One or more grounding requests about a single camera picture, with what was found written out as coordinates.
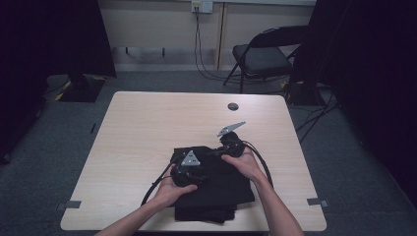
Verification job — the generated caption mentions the dark curtain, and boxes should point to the dark curtain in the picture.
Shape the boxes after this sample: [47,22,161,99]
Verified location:
[0,0,118,165]
[289,0,417,208]

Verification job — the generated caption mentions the black pants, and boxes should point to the black pants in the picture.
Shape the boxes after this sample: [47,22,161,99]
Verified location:
[169,145,257,225]

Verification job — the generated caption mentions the black folding chair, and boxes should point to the black folding chair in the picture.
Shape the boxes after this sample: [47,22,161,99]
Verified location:
[223,25,310,94]

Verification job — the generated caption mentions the black stand base plate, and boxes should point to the black stand base plate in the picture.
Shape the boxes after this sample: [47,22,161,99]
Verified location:
[58,73,107,103]
[283,80,327,107]

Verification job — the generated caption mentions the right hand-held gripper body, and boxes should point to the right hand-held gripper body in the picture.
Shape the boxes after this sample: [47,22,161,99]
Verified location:
[216,120,247,158]

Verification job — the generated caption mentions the person's right hand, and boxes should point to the person's right hand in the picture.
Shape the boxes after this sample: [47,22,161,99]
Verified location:
[220,147,266,185]

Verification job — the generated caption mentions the black floor cables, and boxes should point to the black floor cables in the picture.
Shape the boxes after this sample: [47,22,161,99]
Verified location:
[294,88,340,144]

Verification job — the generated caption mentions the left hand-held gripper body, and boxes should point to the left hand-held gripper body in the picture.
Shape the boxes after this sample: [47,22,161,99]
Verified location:
[169,149,207,189]

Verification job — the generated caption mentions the black wall socket cable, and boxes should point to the black wall socket cable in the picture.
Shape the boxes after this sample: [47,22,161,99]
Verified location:
[193,7,244,84]

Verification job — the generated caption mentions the white wall socket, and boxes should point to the white wall socket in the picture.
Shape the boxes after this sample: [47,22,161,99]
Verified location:
[191,0,214,15]

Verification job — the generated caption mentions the grey tape strip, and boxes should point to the grey tape strip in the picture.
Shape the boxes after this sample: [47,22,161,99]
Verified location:
[55,200,83,211]
[306,197,329,208]

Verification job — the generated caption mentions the person's left hand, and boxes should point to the person's left hand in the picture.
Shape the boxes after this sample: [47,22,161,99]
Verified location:
[151,162,199,208]

